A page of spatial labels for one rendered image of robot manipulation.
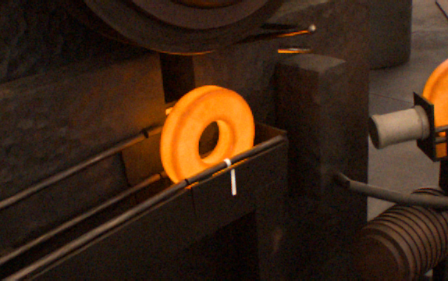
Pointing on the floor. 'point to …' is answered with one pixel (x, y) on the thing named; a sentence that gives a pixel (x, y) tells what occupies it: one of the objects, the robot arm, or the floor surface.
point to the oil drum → (389, 32)
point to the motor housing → (408, 240)
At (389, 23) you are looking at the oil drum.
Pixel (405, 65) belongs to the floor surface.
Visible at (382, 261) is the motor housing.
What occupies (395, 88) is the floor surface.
